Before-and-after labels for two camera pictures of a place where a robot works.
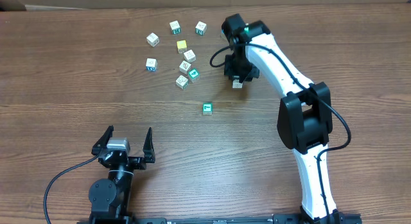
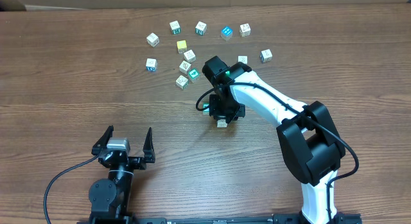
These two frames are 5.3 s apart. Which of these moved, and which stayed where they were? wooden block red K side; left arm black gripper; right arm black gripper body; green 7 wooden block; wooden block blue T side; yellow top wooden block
Moved: wooden block blue T side; right arm black gripper body
Stayed: wooden block red K side; yellow top wooden block; green 7 wooden block; left arm black gripper
